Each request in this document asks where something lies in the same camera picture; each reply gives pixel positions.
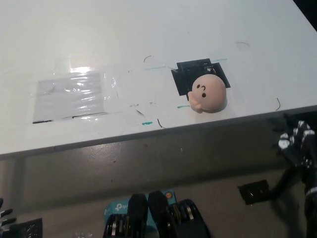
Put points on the black tape mask patch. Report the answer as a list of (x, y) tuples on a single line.
[(185, 74)]

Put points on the crumpled clear plastic wrap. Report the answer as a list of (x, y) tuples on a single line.
[(81, 235)]

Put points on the clear plastic sheet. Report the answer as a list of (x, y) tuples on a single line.
[(69, 96)]

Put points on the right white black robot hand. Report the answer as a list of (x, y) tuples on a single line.
[(296, 146)]

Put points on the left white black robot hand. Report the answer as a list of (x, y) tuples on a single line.
[(5, 217)]

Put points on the pink dumpling face toy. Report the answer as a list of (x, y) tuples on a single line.
[(210, 93)]

